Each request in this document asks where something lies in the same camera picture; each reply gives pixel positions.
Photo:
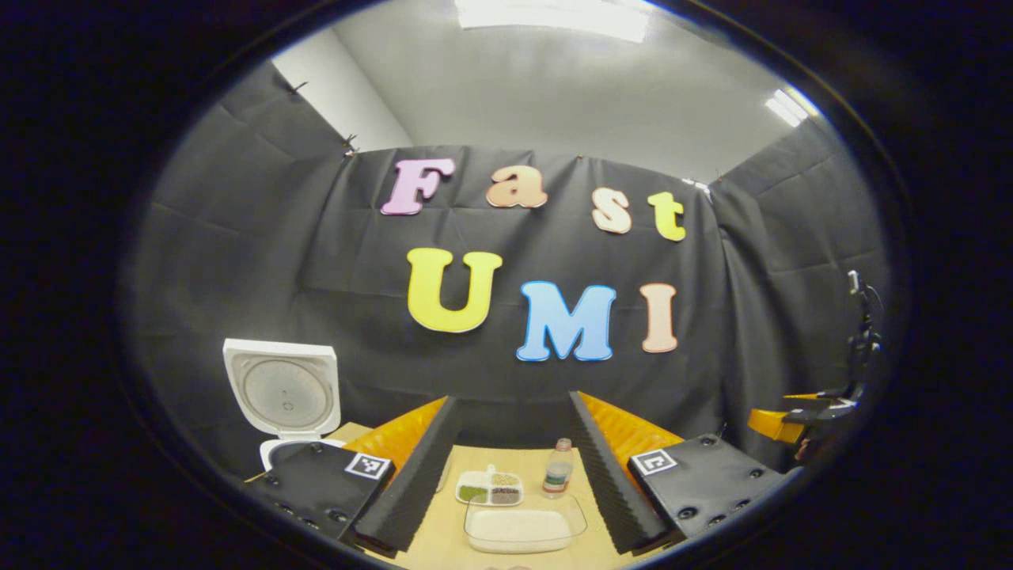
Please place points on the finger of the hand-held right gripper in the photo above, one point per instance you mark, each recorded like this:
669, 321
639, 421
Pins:
772, 423
803, 397

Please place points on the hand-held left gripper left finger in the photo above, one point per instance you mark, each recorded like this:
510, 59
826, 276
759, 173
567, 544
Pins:
419, 483

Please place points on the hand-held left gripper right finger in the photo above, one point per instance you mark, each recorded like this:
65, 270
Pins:
605, 483

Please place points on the clear tray of rice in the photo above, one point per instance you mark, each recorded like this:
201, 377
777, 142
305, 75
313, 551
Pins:
518, 529

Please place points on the white rice cooker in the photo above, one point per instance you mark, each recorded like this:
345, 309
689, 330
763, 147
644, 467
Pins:
285, 388

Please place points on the clear plastic bottle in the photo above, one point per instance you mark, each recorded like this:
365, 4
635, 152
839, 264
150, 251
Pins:
558, 471

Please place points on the white divided grain dish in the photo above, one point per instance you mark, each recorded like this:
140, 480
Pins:
489, 488

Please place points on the black backdrop cloth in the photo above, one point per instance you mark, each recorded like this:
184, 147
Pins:
506, 380

